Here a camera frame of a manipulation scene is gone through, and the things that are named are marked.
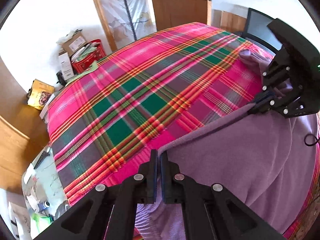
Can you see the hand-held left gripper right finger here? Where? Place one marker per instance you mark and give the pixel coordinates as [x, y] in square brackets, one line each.
[163, 177]

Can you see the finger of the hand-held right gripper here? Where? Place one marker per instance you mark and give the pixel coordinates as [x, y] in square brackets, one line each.
[265, 106]
[270, 80]

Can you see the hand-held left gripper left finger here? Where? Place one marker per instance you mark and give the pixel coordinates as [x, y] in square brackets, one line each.
[155, 175]

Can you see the purple fleece pants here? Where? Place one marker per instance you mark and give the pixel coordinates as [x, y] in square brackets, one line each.
[225, 155]

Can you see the black mesh office chair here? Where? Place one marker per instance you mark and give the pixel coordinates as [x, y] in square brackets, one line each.
[257, 25]

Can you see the wooden board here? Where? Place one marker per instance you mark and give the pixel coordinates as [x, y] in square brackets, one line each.
[232, 21]

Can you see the pink green plaid blanket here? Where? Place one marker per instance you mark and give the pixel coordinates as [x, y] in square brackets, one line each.
[150, 80]

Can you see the wooden door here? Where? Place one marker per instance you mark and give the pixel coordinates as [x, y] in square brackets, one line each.
[175, 5]

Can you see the light green cloth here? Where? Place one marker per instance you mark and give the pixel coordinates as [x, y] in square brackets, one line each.
[93, 66]

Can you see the white flat box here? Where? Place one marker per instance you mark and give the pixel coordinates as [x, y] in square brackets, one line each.
[46, 110]

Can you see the red basket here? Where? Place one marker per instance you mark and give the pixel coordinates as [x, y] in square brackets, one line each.
[85, 63]

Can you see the small black object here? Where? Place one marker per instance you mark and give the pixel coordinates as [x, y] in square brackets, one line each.
[60, 78]

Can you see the yellow bag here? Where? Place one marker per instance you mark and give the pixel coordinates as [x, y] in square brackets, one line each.
[41, 93]

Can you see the white paper bag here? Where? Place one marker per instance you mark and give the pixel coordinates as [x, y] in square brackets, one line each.
[20, 217]

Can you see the white carton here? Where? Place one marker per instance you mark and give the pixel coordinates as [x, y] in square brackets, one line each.
[65, 65]

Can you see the wooden wardrobe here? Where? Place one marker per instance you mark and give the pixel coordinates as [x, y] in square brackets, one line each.
[12, 142]

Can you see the cardboard box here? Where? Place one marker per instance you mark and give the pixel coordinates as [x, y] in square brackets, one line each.
[75, 42]

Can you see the printed plastic door curtain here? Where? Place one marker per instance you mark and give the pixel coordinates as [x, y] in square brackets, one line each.
[120, 12]

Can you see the wooden door frame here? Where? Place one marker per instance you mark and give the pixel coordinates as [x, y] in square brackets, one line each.
[103, 17]

